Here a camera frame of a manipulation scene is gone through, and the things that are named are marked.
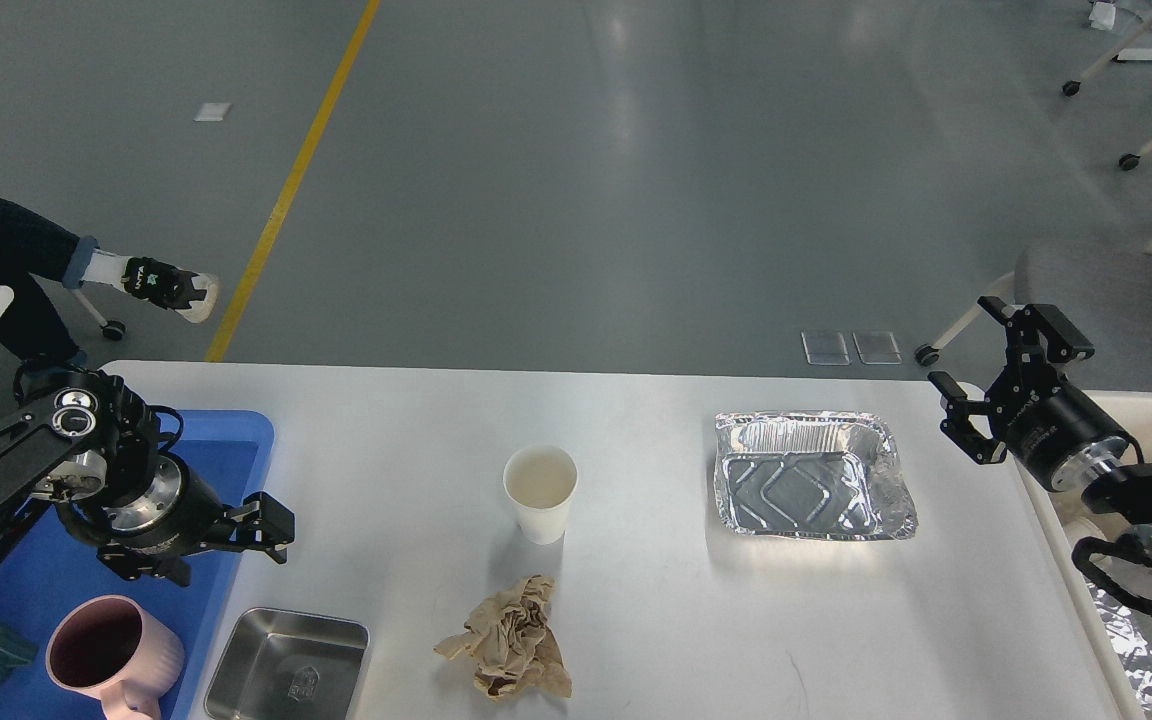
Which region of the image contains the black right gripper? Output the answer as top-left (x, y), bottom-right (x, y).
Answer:
top-left (929, 296), bottom-right (1132, 493)

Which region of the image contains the blue plastic bin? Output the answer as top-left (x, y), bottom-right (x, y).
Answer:
top-left (0, 410), bottom-right (275, 719)

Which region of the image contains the cream plastic bin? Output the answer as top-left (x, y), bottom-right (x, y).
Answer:
top-left (1020, 391), bottom-right (1152, 719)

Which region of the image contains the stainless steel tray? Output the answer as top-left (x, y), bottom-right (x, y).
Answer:
top-left (204, 607), bottom-right (371, 719)

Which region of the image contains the white paper cup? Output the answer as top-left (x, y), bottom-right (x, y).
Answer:
top-left (502, 445), bottom-right (579, 544)

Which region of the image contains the crumpled brown paper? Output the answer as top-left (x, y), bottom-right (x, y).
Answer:
top-left (433, 575), bottom-right (573, 702)

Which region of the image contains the aluminium foil tray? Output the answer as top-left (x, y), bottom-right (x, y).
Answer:
top-left (710, 411), bottom-right (918, 541)

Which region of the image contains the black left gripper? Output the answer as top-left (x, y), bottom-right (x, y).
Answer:
top-left (96, 452), bottom-right (296, 588)

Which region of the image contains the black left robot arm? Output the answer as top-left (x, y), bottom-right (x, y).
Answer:
top-left (0, 366), bottom-right (296, 588)

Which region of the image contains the grey office chair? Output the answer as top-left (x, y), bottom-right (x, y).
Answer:
top-left (914, 237), bottom-right (1152, 393)

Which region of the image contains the seated person in black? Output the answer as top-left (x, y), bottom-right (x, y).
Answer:
top-left (0, 197), bottom-right (220, 372)

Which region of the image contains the pink mug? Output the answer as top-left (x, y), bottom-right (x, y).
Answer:
top-left (45, 594), bottom-right (185, 719)

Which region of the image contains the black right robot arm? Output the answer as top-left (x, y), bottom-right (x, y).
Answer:
top-left (929, 295), bottom-right (1152, 617)

